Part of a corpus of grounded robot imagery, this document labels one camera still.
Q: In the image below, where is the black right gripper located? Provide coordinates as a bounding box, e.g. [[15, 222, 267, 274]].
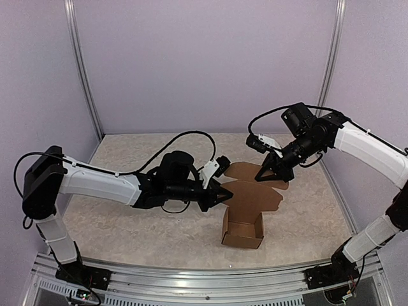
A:
[[255, 133, 324, 182]]

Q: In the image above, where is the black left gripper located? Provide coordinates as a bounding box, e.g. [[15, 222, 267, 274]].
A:
[[166, 179, 234, 212]]

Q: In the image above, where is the brown cardboard box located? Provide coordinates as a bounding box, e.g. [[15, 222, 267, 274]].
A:
[[221, 162, 289, 249]]

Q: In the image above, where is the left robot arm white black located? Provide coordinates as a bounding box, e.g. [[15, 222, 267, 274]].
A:
[[20, 146, 233, 284]]

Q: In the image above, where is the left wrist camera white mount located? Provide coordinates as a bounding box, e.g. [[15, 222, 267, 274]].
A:
[[198, 156, 231, 189]]

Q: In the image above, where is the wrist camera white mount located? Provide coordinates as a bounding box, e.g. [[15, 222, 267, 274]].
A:
[[198, 156, 231, 189], [245, 134, 282, 157]]

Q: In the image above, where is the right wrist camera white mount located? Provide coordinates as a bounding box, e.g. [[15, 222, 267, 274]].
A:
[[245, 134, 282, 157]]

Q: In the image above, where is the front aluminium frame rail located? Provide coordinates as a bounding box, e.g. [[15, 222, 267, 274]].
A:
[[21, 253, 396, 305]]

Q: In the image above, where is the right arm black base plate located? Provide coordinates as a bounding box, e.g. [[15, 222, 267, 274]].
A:
[[304, 264, 360, 289]]

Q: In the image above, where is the right aluminium frame post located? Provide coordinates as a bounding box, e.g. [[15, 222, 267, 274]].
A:
[[317, 0, 347, 107]]

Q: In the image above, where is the aluminium frame post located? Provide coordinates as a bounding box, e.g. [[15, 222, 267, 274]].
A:
[[64, 0, 105, 142], [317, 0, 347, 107]]

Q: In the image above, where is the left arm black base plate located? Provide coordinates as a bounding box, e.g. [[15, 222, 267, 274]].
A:
[[55, 262, 112, 291]]

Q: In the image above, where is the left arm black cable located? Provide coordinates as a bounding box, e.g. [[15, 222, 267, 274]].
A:
[[13, 129, 219, 230]]

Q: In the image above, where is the left aluminium frame post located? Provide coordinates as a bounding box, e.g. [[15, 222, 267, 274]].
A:
[[64, 0, 105, 142]]

